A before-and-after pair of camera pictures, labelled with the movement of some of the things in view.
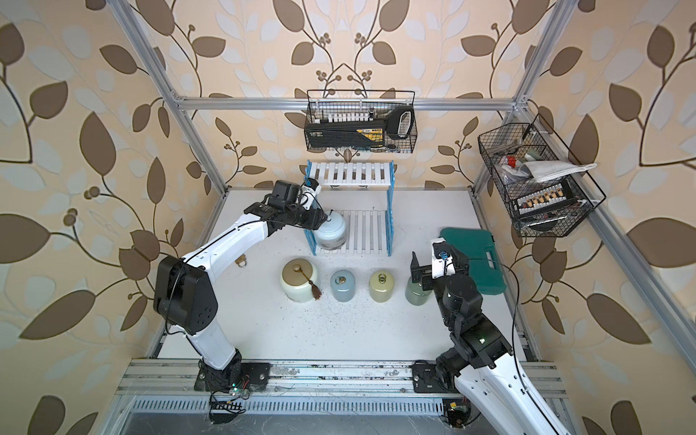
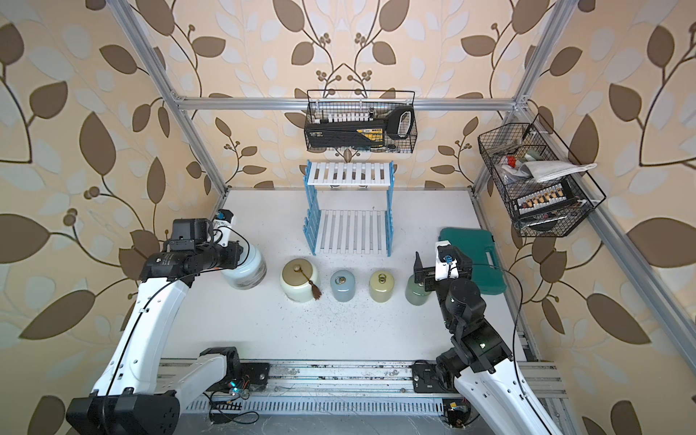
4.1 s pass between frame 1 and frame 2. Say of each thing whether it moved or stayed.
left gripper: moved
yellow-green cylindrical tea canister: stayed
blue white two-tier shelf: stayed
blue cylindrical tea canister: stayed
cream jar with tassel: stayed
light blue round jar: moved
